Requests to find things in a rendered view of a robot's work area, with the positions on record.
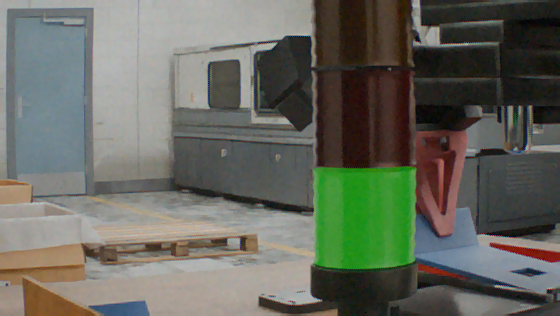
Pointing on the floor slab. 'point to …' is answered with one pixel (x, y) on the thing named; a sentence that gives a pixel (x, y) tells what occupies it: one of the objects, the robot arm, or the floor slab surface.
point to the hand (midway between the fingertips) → (440, 226)
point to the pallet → (132, 234)
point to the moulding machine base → (469, 186)
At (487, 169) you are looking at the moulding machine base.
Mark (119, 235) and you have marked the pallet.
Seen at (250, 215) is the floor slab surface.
